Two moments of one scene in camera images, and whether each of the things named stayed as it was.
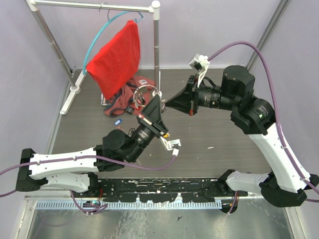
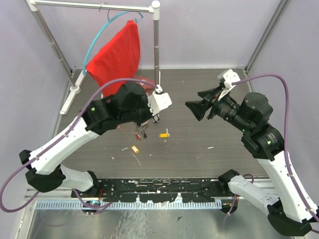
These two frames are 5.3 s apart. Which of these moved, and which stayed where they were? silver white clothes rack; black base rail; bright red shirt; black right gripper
Moved: black right gripper
Stayed: silver white clothes rack; bright red shirt; black base rail
